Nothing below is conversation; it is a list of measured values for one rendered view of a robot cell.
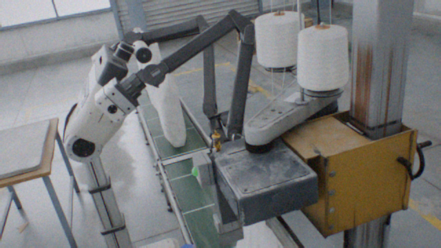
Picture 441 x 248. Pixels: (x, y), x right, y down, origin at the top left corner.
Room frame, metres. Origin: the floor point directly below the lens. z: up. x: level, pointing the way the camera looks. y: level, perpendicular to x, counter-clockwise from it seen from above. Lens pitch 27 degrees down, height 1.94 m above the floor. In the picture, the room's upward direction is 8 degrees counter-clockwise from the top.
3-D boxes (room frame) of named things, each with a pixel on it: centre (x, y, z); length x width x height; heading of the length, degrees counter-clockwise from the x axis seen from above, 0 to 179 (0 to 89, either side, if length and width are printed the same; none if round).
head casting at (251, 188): (0.94, -0.11, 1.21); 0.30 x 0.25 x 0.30; 14
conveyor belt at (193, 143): (3.74, 0.53, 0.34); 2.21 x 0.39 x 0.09; 14
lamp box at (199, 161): (1.02, 0.05, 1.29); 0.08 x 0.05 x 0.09; 14
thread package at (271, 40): (1.26, -0.27, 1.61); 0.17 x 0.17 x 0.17
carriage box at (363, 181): (1.06, -0.44, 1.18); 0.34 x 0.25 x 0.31; 104
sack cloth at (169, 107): (3.04, 0.36, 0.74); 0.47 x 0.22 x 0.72; 12
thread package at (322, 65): (1.00, -0.33, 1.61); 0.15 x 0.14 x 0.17; 14
